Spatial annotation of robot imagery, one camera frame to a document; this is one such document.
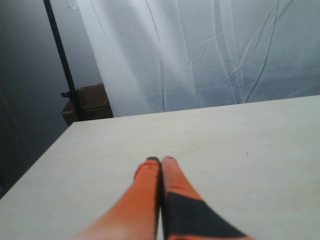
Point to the brown cardboard box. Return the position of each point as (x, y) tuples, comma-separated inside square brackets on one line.
[(94, 102)]

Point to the black orange left gripper right finger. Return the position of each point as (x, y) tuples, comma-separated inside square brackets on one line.
[(185, 214)]

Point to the black orange left gripper left finger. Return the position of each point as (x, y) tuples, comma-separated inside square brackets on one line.
[(135, 215)]

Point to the black stand pole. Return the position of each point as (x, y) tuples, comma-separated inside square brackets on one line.
[(72, 94)]

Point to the white wrinkled backdrop curtain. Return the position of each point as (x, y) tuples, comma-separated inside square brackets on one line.
[(168, 55)]

